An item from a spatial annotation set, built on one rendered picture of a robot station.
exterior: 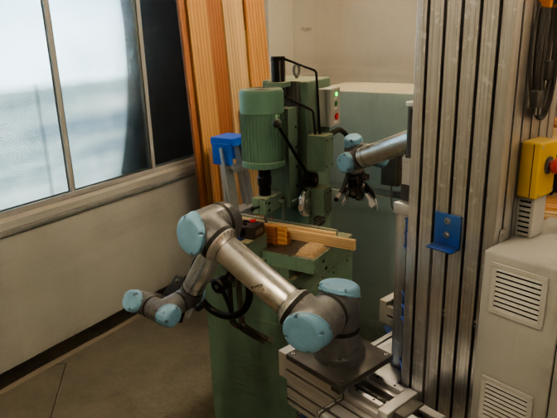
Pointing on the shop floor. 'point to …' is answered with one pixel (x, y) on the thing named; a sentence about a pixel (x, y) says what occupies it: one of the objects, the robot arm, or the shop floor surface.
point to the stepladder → (233, 146)
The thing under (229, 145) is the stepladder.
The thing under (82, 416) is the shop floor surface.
